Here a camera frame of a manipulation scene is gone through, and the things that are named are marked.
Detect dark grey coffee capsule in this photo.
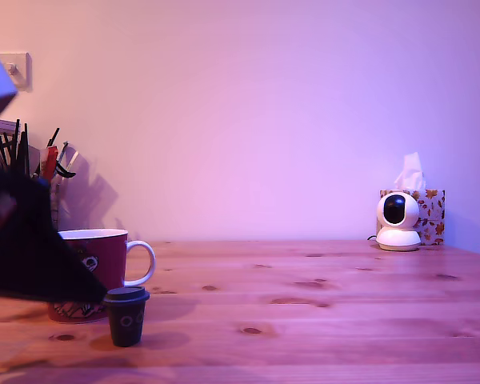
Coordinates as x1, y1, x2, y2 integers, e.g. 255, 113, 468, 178
102, 286, 151, 347

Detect crumpled patterned cloth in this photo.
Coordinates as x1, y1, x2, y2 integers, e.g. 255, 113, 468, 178
49, 182, 62, 232

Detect red cartoon figure mug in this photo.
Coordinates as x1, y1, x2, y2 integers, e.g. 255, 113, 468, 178
47, 227, 157, 324

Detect metal tongs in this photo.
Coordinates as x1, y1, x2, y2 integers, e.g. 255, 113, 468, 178
55, 140, 78, 179

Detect black spatula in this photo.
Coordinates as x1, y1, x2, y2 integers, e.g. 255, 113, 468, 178
16, 118, 32, 178

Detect white shelf edge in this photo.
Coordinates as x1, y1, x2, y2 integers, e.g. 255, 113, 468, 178
0, 119, 19, 139

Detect white tissue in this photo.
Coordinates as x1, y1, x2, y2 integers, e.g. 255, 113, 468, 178
394, 151, 427, 191

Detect leaf print tissue box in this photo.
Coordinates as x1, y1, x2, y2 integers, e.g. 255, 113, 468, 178
379, 189, 446, 246

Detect red handled utensil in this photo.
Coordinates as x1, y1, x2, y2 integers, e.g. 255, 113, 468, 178
40, 145, 60, 182

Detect thin black utensil handle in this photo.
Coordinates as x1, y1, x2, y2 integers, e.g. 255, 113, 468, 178
2, 132, 18, 173

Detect white light switch plate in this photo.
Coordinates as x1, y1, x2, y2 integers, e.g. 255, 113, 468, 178
0, 51, 34, 93

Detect small white round camera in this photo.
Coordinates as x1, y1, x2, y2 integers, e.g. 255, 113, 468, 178
375, 190, 422, 252

